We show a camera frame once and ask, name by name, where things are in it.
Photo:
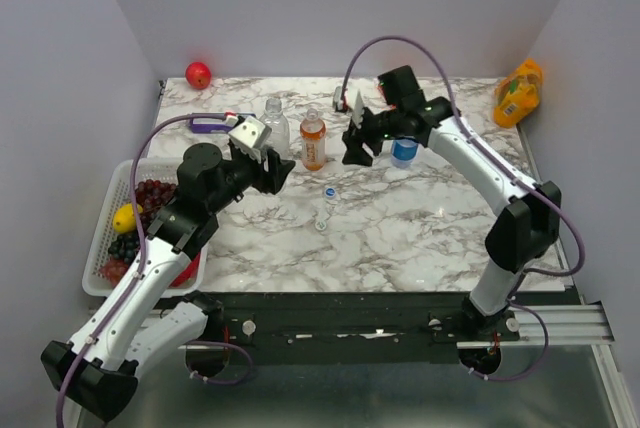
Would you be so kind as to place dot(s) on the red toy fruit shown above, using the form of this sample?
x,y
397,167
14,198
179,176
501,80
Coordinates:
x,y
189,272

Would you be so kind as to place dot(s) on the orange drink bottle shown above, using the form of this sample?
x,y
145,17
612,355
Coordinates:
x,y
313,139

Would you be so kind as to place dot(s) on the dark grape bunch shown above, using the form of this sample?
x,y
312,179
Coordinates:
x,y
125,247

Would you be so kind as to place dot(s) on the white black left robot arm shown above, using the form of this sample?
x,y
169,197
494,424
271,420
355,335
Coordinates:
x,y
100,367

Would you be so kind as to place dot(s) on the red apple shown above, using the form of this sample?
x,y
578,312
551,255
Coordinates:
x,y
198,75

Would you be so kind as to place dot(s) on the yellow snack bag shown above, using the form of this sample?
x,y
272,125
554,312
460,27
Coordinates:
x,y
518,95

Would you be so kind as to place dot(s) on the red grape bunch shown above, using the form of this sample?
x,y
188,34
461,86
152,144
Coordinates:
x,y
151,195

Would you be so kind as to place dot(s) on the clear bottle blue label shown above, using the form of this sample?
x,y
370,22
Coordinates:
x,y
403,152

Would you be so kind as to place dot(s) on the yellow lemon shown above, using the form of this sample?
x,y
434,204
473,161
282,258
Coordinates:
x,y
124,220

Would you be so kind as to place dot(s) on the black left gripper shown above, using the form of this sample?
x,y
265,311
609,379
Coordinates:
x,y
267,181

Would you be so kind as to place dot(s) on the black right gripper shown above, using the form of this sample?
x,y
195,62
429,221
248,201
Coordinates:
x,y
353,139

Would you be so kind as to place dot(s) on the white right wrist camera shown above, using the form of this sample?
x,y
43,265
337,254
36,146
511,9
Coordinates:
x,y
351,103

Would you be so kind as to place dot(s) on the black mounting rail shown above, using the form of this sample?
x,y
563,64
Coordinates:
x,y
349,328

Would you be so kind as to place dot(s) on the purple white box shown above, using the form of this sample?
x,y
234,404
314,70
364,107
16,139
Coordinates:
x,y
213,123

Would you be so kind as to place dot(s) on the aluminium rail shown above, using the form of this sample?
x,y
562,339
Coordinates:
x,y
568,325

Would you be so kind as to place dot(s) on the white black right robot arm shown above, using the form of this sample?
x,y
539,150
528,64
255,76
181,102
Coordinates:
x,y
527,221

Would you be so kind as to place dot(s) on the white plastic basket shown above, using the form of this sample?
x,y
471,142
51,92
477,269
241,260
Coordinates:
x,y
117,194

